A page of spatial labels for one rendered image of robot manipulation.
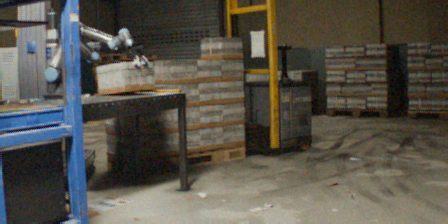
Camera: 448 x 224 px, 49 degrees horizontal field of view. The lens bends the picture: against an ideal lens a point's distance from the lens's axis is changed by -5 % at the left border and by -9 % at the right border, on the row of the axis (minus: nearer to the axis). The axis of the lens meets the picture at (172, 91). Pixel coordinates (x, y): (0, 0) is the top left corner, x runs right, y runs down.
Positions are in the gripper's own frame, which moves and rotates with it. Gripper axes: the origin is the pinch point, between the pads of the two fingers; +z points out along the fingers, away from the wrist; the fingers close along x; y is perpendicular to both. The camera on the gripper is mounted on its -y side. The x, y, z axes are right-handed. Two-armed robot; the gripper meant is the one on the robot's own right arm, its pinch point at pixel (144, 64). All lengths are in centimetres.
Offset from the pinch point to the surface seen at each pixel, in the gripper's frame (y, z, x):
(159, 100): -1.2, 33.1, 7.2
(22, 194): 9, 73, 149
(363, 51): -9, 1, -585
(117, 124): 88, 8, -40
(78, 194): 6, 83, 115
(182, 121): 11, 49, -22
